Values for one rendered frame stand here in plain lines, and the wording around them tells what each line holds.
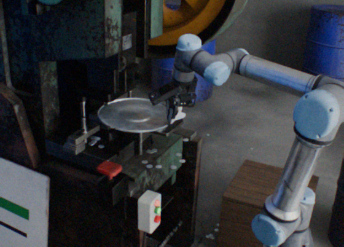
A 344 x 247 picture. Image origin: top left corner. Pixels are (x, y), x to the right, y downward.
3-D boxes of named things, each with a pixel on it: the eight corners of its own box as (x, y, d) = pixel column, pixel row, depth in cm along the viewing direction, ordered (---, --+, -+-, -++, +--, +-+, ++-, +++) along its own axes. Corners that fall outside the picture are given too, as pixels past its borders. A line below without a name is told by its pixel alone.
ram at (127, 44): (145, 83, 164) (147, 8, 152) (125, 96, 152) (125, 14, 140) (109, 76, 172) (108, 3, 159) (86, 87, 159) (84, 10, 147)
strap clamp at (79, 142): (102, 136, 163) (101, 112, 159) (75, 155, 149) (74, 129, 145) (90, 133, 166) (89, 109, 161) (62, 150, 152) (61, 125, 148)
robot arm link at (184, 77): (177, 74, 138) (169, 59, 143) (175, 85, 141) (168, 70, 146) (199, 72, 140) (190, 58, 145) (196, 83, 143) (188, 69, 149)
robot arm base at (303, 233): (306, 230, 153) (311, 209, 149) (311, 258, 139) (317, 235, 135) (266, 227, 155) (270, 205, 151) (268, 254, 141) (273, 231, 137)
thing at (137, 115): (187, 111, 168) (187, 109, 168) (148, 141, 145) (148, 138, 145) (126, 94, 180) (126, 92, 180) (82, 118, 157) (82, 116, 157)
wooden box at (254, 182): (306, 230, 221) (319, 176, 207) (293, 276, 190) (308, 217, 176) (238, 211, 237) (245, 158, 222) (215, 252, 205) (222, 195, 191)
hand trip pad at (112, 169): (124, 185, 137) (123, 164, 134) (113, 193, 132) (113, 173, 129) (106, 179, 140) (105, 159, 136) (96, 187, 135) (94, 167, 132)
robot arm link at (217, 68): (240, 62, 133) (215, 45, 138) (219, 69, 126) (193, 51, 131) (233, 82, 138) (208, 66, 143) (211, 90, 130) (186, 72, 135)
